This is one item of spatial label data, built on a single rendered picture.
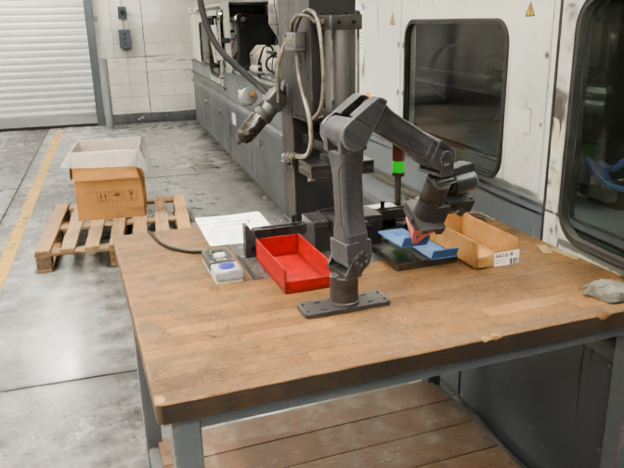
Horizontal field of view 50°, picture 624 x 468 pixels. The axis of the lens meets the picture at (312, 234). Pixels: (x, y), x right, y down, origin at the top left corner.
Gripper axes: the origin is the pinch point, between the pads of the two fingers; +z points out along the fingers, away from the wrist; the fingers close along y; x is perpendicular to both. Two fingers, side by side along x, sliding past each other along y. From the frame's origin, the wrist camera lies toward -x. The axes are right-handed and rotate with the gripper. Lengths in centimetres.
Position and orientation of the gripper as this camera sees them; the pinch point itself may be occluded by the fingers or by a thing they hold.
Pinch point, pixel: (414, 240)
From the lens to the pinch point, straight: 165.4
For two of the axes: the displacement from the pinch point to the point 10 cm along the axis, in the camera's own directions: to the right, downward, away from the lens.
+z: -1.6, 6.9, 7.1
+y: -2.9, -7.2, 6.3
